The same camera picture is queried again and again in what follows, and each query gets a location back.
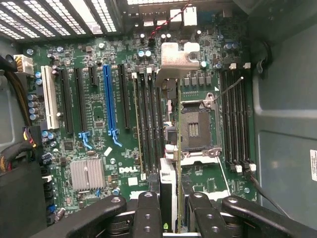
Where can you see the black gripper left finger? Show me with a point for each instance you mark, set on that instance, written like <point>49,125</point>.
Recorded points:
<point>146,218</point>

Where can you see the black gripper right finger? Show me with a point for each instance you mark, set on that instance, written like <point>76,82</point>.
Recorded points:
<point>208,218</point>

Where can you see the silver chipset heatsink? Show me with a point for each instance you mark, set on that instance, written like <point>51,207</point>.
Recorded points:
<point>86,174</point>

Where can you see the CPU socket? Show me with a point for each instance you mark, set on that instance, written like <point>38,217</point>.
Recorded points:
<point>195,126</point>

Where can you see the black RAM slot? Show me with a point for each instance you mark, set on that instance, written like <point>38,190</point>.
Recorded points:
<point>245,119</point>
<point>152,111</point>
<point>231,119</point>
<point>224,119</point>
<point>159,111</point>
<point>238,119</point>
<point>146,111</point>

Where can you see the green motherboard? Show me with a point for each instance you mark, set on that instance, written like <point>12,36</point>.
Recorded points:
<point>99,109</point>

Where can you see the long black expansion slot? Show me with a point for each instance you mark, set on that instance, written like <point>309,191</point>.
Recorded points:
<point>66,104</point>
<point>80,101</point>
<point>123,99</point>

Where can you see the blue expansion slot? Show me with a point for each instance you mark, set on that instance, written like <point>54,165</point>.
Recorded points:
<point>109,99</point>

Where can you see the grey power supply unit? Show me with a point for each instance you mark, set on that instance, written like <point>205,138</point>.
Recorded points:
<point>22,203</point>

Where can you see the thin metal locking lever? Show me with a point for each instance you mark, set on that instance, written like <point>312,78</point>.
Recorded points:
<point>227,89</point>

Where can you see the open black PC case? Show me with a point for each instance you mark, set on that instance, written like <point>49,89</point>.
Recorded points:
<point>284,99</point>

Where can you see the short black expansion slot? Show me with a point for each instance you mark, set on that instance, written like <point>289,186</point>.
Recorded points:
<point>92,77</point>

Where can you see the white expansion slot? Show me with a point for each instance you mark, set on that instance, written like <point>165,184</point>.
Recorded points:
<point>49,99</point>

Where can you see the white power connector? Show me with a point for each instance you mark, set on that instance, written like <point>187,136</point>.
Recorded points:
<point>23,65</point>

